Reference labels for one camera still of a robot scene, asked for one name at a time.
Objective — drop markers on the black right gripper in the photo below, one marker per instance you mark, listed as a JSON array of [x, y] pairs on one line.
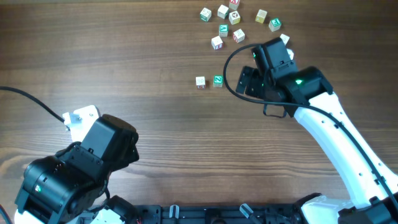
[[252, 86]]

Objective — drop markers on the yellow letter block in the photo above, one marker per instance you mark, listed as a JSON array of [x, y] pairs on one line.
[[261, 16]]

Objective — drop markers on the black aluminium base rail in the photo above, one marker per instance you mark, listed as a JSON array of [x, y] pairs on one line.
[[267, 214]]

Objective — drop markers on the snail picture wooden block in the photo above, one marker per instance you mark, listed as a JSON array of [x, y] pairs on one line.
[[238, 36]]

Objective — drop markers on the green V top block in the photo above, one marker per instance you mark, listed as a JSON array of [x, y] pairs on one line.
[[223, 30]]

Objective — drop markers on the blue P wooden block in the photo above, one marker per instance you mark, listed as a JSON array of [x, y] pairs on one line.
[[284, 38]]

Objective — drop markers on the green N side block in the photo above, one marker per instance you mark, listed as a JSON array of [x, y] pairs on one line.
[[223, 11]]

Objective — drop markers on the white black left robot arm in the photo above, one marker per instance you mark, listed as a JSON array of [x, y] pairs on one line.
[[57, 188]]

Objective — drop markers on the green letter block far left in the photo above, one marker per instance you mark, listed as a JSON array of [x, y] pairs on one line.
[[205, 14]]

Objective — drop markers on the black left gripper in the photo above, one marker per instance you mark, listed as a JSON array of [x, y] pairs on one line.
[[130, 156]]

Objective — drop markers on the green E top block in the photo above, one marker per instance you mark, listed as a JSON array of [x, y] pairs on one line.
[[275, 24]]

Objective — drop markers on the yellow rim picture block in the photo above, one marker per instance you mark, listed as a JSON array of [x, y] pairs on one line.
[[234, 17]]

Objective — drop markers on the red I wooden block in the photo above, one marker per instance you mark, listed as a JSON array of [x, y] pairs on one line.
[[217, 43]]

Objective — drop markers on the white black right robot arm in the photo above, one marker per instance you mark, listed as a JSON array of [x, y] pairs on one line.
[[307, 96]]

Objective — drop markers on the red X top block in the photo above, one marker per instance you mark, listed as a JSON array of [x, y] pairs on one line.
[[234, 4]]

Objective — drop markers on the green Z top block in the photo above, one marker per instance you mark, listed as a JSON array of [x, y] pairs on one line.
[[218, 81]]

